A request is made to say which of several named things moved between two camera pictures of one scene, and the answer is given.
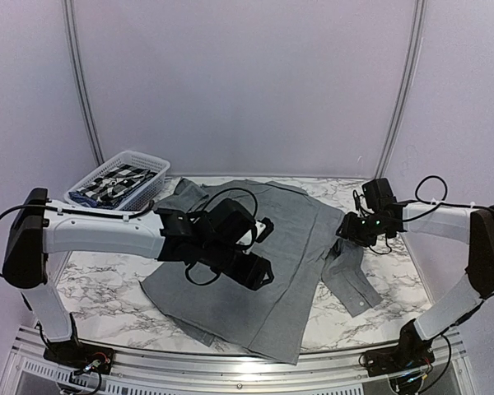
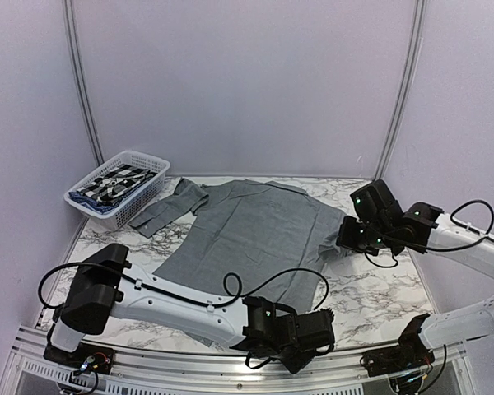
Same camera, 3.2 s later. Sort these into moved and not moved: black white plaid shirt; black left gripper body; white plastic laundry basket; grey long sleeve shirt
Moved: black left gripper body; grey long sleeve shirt
Not moved: white plastic laundry basket; black white plaid shirt
